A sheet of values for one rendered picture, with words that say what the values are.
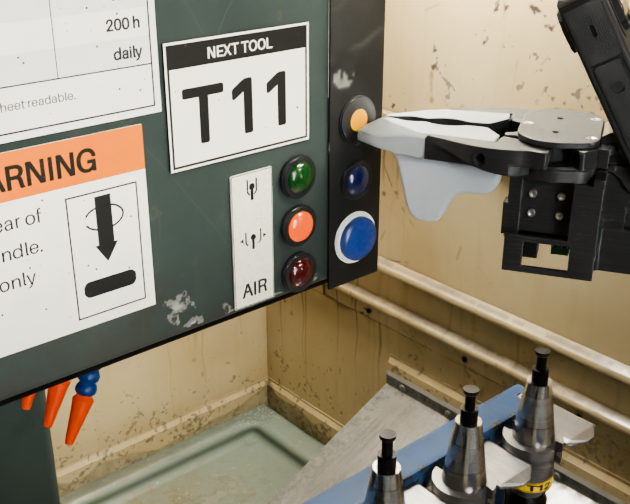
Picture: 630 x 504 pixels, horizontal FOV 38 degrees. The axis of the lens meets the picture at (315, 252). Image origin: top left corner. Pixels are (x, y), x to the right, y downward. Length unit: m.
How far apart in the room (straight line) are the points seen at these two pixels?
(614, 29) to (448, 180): 0.13
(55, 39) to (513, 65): 1.01
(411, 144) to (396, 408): 1.23
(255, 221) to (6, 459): 0.89
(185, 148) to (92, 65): 0.07
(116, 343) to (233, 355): 1.52
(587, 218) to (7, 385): 0.33
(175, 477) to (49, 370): 1.50
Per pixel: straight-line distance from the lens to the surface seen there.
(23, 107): 0.46
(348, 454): 1.71
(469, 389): 0.89
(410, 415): 1.72
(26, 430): 1.38
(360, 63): 0.58
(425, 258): 1.62
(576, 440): 1.04
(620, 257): 0.57
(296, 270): 0.58
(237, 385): 2.08
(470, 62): 1.45
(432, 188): 0.56
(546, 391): 0.98
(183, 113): 0.50
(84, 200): 0.49
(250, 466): 2.02
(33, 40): 0.46
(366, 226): 0.61
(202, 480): 1.99
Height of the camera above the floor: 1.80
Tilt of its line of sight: 24 degrees down
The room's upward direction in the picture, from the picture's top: straight up
